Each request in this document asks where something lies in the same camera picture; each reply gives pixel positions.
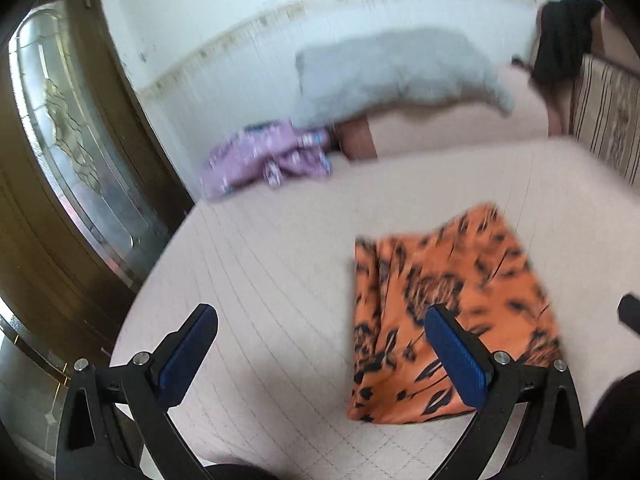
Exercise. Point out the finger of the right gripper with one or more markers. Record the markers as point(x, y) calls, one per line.
point(629, 312)

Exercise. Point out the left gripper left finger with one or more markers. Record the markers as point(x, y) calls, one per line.
point(90, 441)

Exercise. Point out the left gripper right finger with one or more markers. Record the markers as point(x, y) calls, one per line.
point(550, 442)

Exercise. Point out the orange black floral cloth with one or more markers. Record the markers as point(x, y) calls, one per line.
point(475, 266)

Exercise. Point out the striped floral cushion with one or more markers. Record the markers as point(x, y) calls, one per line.
point(605, 115)

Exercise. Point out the pink quilted mattress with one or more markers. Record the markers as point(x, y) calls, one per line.
point(278, 266)

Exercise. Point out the wooden glass-panel door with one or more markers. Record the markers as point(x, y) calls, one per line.
point(88, 203)

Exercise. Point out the black garment on headboard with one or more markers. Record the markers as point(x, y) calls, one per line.
point(565, 35)

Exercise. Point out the pink bolster cushion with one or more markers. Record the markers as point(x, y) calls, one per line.
point(537, 114)

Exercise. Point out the purple floral garment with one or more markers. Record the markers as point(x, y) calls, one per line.
point(272, 152)

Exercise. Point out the grey quilted pillow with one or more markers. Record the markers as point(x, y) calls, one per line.
point(421, 66)

